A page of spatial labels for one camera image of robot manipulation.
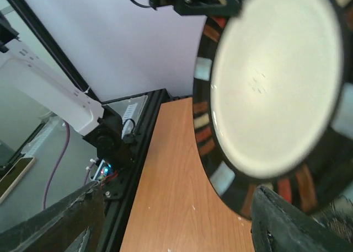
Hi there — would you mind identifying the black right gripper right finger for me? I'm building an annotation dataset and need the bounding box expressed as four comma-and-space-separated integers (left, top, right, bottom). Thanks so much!
251, 186, 352, 251

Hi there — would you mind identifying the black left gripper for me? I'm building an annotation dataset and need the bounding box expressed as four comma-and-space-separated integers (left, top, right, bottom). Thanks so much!
149, 0, 242, 17

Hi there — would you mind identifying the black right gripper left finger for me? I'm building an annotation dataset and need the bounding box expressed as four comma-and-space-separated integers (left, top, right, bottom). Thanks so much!
1, 182, 105, 251

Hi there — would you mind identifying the black rimmed plate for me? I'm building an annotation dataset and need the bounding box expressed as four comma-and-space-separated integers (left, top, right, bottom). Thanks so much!
192, 0, 352, 219

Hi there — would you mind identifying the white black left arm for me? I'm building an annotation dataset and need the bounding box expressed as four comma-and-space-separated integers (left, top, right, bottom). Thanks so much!
1, 0, 242, 169

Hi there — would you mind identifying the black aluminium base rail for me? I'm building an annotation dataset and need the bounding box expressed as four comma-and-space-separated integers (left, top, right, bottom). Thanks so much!
97, 89, 170, 251

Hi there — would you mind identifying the black left frame post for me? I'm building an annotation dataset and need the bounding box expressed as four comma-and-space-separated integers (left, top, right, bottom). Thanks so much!
7, 0, 100, 101

